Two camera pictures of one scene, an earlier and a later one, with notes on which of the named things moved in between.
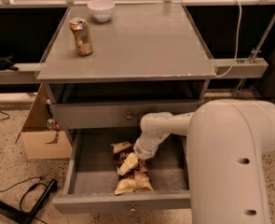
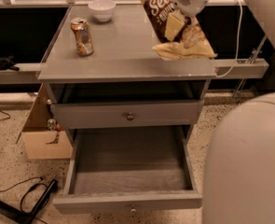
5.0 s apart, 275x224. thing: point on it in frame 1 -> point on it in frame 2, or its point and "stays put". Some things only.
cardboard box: x=41 y=135 stays put
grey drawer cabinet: x=146 y=59 stays put
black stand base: x=16 y=214 stays put
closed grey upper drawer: x=116 y=114 stays put
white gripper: x=142 y=148 -> x=191 y=0
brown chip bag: x=137 y=179 -> x=190 y=43
